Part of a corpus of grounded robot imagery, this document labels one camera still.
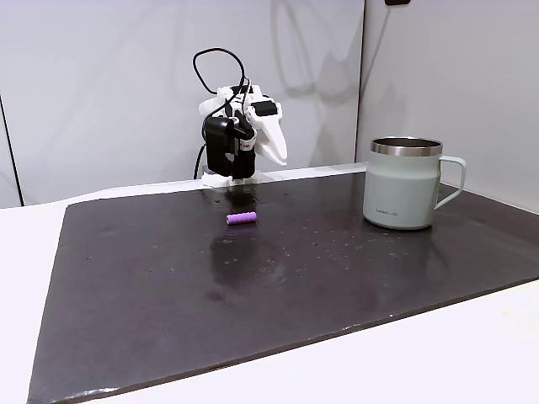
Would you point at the pale green steel-rimmed mug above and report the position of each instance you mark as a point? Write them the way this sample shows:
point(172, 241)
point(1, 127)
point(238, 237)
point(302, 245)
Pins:
point(396, 189)

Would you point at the black wall-mounted object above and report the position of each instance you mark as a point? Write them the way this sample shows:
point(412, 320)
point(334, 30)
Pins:
point(397, 2)

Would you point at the dark brown table mat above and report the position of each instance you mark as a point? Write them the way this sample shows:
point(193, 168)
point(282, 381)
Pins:
point(252, 294)

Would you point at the purple ribbed pen grip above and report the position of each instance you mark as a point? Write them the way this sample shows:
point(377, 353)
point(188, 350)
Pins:
point(241, 218)

